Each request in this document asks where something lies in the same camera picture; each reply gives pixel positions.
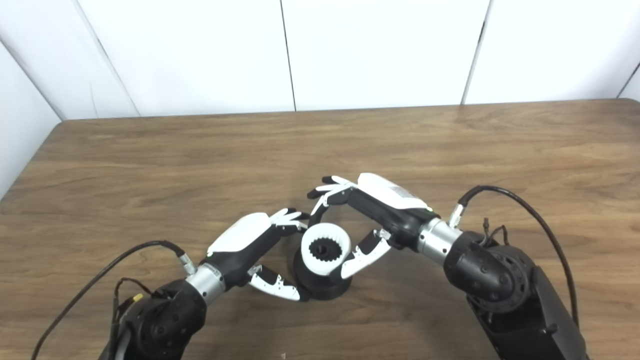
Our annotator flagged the thin wire with yellow plug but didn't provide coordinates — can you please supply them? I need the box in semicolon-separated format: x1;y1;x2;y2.
112;277;153;346

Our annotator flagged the white toothed plastic ring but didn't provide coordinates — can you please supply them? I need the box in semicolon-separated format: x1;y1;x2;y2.
300;222;352;277

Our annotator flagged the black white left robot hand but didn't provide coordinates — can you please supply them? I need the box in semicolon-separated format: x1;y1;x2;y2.
200;207;311;302

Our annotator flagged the round black plastic part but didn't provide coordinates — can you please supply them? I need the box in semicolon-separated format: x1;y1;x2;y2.
292;239;353;302

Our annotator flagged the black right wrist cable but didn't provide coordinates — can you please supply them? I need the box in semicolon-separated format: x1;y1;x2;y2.
447;185;581;328

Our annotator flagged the thin black wire bundle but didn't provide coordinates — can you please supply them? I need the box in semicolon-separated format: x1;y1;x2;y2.
477;217;511;247

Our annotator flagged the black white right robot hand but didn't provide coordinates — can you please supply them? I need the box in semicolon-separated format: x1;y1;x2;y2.
306;172;441;281

